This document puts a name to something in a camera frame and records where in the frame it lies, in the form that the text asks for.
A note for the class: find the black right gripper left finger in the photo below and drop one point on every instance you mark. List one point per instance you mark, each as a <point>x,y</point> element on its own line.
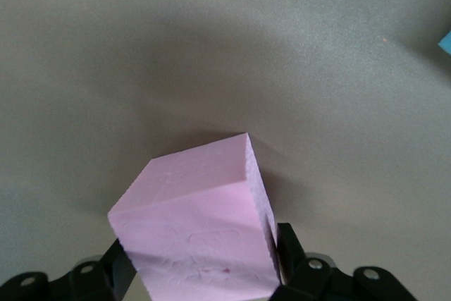
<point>81,283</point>

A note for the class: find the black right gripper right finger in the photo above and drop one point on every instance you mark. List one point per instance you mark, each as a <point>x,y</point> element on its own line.
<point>310,280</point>

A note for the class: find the pink foam block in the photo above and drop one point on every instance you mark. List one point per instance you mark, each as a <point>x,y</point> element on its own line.
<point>194,227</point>

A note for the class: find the blue foam block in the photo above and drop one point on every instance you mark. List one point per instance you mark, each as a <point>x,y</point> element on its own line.
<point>446,42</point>

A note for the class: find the table cover mat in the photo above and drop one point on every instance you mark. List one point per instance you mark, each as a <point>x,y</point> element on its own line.
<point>211,33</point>

